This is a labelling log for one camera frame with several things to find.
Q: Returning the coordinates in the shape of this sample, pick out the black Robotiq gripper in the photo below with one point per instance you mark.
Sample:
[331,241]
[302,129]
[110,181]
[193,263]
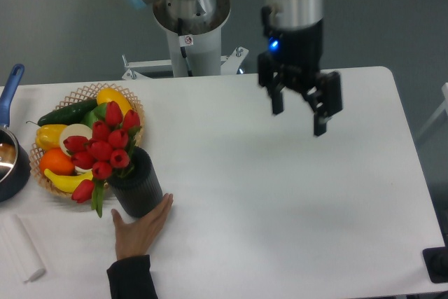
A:
[292,60]

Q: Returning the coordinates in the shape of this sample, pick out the dark grey ribbed vase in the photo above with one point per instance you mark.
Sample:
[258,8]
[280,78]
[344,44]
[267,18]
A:
[140,191]

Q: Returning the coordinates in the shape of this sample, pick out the red tulip bouquet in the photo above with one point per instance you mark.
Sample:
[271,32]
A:
[107,153]

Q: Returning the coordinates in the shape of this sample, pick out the forearm in black sleeve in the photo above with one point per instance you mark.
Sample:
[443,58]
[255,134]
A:
[131,278]

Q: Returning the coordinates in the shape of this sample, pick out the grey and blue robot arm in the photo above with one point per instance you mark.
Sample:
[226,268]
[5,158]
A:
[202,16]

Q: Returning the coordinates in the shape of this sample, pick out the person's bare hand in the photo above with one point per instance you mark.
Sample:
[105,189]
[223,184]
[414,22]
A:
[134,239]

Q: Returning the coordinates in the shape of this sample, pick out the yellow squash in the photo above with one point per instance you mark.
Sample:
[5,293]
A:
[107,95]

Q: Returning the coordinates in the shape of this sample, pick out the green leafy vegetable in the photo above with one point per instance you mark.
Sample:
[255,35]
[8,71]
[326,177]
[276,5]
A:
[98,113]

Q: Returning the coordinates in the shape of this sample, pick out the woven wicker basket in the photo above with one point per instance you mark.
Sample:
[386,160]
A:
[81,94]

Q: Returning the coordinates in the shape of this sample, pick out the black device at table edge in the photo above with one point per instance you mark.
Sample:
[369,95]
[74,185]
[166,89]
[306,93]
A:
[436,264]

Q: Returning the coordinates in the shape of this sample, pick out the green cucumber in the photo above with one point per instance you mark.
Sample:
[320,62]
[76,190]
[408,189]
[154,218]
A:
[68,115]

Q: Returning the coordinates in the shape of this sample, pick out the white round radish slice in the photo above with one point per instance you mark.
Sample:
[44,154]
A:
[75,132]

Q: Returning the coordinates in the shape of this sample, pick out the yellow banana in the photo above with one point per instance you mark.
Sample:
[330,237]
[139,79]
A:
[67,184]

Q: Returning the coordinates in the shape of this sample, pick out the orange fruit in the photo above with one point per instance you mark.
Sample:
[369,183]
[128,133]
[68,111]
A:
[57,162]

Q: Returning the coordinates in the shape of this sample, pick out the yellow bell pepper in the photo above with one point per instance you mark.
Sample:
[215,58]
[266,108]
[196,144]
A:
[48,136]

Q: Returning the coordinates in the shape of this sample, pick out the white folded cloth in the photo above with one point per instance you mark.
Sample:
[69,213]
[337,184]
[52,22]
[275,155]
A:
[20,247]

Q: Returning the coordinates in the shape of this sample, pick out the white metal base frame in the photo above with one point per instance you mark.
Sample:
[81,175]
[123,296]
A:
[229,65]

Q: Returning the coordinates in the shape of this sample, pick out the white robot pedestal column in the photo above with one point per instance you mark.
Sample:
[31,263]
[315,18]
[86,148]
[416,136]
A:
[195,55]

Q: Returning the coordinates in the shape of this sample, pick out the white furniture frame right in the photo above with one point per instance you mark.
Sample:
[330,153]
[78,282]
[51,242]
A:
[435,121]

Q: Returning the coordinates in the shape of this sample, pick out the blue handled dark saucepan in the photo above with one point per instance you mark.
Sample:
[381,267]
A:
[15,168]

